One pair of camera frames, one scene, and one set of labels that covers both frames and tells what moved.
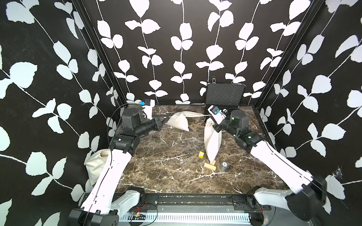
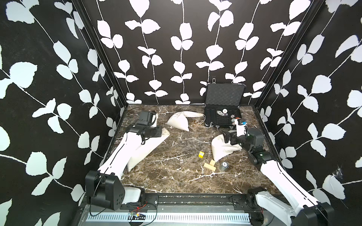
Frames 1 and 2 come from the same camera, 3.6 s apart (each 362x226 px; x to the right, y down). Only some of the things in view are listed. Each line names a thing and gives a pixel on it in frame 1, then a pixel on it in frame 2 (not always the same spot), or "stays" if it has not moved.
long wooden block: x=209 y=166 stays
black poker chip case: x=227 y=96 stays
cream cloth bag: x=94 y=161 -> x=149 y=143
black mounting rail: x=198 y=202 stays
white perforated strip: x=187 y=217 stays
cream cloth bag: x=179 y=119 stays
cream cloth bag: x=212 y=140 -> x=220 y=149
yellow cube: x=201 y=154 stays
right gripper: x=218 y=127 -> x=234 y=136
